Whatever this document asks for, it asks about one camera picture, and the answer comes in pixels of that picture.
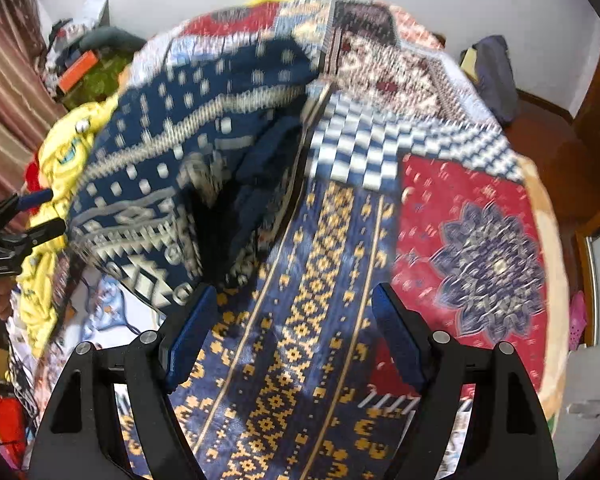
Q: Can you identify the pile of mixed clutter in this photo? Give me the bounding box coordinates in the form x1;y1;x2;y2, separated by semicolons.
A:
44;0;112;63

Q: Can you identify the white box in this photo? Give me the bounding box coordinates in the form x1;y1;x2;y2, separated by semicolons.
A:
551;347;600;435

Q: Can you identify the pink slipper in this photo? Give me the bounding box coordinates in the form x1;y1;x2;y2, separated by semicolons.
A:
568;290;589;352

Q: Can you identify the yellow cartoon cloth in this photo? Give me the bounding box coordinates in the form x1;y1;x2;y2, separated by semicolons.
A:
16;94;122;357

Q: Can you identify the grey bolster pillow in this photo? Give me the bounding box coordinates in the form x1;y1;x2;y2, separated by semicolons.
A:
81;26;149;52

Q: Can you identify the orange box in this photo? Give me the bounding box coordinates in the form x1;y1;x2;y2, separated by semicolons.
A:
56;50;99;94

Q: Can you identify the blue patterned garment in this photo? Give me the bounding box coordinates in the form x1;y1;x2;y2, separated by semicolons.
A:
66;34;327;312

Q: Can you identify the patchwork printed blanket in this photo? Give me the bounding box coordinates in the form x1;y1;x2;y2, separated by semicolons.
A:
10;0;570;480

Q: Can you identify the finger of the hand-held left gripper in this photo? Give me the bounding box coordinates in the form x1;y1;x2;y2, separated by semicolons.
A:
0;189;54;223
7;217;67;253

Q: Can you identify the green cloth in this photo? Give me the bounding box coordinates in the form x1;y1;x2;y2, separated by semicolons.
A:
61;55;134;112

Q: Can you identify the person's left hand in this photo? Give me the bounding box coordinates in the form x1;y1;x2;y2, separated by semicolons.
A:
0;281;15;322

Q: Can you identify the dark grey cloth bundle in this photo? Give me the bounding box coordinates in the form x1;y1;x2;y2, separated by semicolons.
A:
459;35;522;127

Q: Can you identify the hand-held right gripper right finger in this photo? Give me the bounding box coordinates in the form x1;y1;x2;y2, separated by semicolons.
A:
371;283;561;480

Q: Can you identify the person's left forearm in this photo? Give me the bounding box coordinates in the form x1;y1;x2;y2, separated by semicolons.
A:
0;329;28;457

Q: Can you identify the striped brown curtain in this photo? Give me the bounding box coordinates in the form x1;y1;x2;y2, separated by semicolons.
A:
0;0;67;233

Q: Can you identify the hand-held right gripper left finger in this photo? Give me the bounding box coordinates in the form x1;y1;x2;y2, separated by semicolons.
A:
27;284;219;480

